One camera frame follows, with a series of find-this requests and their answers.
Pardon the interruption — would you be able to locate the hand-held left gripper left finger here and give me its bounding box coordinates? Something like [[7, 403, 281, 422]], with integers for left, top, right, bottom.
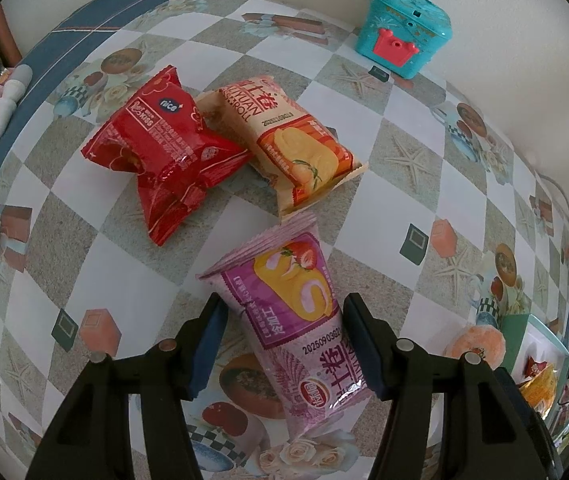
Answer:
[[24, 292, 229, 480]]

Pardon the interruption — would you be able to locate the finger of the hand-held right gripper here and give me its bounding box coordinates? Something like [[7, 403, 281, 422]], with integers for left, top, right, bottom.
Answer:
[[495, 367, 563, 480]]

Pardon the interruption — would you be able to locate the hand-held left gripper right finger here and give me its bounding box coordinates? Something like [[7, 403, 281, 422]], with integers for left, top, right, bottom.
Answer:
[[343, 292, 548, 480]]

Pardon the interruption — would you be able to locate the yellow clear snack packet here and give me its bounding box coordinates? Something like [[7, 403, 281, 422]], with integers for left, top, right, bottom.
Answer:
[[519, 365, 558, 418]]

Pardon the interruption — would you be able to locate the white box with teal edge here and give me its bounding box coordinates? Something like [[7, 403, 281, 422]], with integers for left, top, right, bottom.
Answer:
[[502, 312, 569, 411]]

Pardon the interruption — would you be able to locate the purple snack packet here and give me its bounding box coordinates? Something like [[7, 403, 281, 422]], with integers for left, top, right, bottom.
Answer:
[[197, 212, 373, 441]]

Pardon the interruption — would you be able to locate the orange round jelly cup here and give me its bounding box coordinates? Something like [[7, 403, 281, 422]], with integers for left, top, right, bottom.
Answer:
[[442, 325, 508, 361]]

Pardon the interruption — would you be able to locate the red snack packet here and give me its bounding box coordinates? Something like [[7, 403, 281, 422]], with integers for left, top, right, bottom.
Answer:
[[82, 65, 254, 247]]

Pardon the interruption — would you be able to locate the cream orange snack packet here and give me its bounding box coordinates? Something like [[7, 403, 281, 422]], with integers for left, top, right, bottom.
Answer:
[[197, 75, 369, 218]]

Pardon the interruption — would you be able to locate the teal toy box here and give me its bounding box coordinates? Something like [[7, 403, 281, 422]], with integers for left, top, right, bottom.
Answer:
[[355, 0, 453, 80]]

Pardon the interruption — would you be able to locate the white wall cable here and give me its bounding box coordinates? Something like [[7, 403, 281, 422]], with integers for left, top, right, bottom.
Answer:
[[535, 172, 569, 311]]

